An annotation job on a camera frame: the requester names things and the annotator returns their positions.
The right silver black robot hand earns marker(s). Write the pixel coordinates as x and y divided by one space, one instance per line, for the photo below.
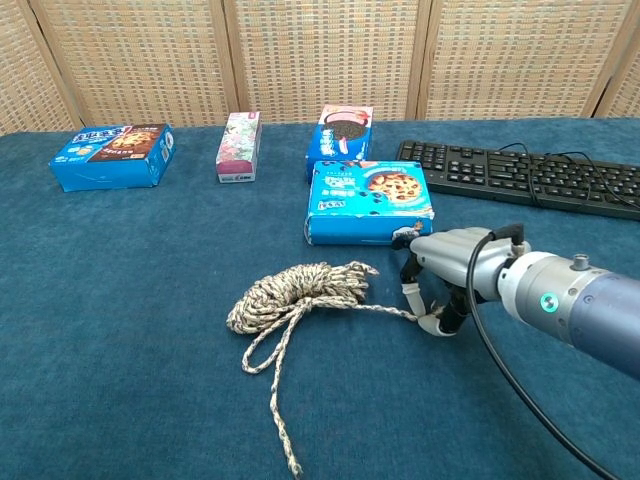
450 255

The black computer keyboard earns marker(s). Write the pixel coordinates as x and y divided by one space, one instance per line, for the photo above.
500 175

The light blue cookie box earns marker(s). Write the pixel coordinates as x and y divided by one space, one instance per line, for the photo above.
365 210

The pink blue Oreo box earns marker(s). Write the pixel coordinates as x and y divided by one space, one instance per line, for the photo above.
340 135

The pink floral narrow box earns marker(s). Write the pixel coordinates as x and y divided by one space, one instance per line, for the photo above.
239 150

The woven bamboo folding screen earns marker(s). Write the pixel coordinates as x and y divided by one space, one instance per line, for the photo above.
320 55

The blue table cloth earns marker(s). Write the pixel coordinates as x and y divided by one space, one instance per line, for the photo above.
125 325

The blue brown cookie box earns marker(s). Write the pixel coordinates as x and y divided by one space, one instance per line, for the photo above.
110 170

